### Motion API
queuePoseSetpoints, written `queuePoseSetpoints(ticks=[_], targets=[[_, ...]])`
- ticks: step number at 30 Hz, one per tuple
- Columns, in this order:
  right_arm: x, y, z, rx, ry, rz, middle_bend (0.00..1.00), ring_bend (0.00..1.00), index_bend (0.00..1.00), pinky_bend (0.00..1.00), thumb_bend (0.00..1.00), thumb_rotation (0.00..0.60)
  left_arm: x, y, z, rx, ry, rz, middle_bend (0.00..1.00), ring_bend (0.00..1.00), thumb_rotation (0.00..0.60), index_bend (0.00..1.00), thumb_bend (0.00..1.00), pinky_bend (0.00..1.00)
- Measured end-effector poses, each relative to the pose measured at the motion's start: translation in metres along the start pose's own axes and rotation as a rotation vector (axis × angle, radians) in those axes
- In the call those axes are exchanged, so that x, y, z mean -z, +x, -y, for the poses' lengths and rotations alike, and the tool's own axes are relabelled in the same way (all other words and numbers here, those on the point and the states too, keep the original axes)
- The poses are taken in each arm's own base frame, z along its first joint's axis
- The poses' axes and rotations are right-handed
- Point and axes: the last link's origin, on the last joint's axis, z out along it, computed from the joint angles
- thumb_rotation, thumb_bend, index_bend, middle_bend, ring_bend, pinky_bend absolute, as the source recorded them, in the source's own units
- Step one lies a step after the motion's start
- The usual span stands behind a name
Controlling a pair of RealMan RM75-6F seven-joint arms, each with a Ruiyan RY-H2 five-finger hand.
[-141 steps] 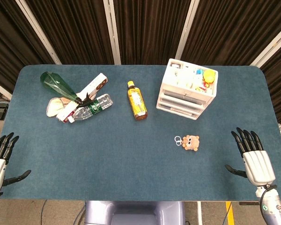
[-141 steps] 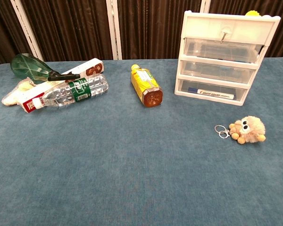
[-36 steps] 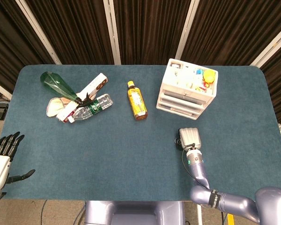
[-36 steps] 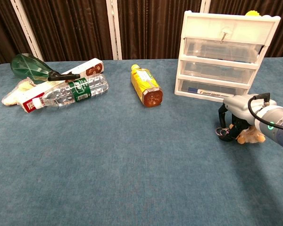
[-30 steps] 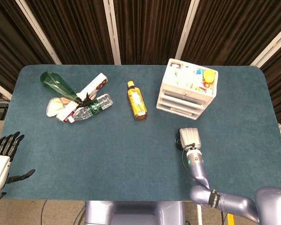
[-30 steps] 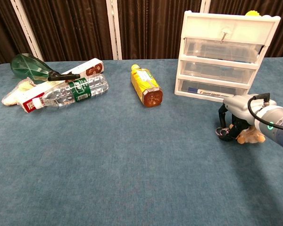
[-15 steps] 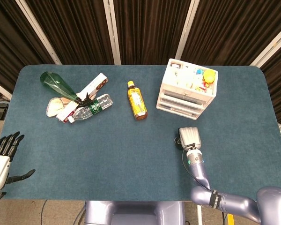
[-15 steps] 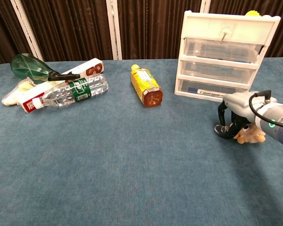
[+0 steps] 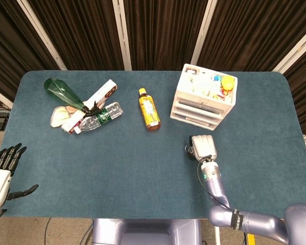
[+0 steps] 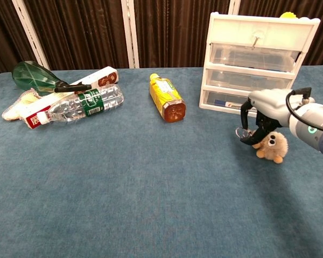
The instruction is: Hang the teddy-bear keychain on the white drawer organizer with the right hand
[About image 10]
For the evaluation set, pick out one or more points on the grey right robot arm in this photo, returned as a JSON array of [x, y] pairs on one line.
[[321, 123]]

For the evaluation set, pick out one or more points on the clear water bottle green label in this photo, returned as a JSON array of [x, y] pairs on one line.
[[78, 107]]

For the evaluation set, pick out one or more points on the long white red box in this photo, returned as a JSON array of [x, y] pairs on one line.
[[102, 78]]

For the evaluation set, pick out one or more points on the white frame post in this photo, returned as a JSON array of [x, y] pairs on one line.
[[129, 32], [31, 35], [234, 5]]

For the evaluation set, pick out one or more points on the metal hook on white base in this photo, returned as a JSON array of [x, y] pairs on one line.
[[259, 34]]

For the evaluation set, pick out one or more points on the yellow tea bottle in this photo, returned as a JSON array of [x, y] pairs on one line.
[[167, 94]]

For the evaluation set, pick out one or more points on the green spray bottle black nozzle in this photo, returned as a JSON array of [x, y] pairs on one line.
[[29, 76]]

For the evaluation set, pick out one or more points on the whiteboard marker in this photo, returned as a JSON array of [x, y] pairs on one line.
[[223, 102]]

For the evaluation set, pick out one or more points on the yellow round toy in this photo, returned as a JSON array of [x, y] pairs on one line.
[[288, 15]]

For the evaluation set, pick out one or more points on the blue table mat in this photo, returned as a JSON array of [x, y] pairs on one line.
[[123, 188]]

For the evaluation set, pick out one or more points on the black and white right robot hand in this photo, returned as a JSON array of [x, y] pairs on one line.
[[274, 104]]

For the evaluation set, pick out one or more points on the white mesh cloth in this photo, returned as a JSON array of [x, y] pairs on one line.
[[13, 110]]

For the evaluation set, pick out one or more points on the white plastic drawer unit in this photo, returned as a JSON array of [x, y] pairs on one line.
[[231, 78]]

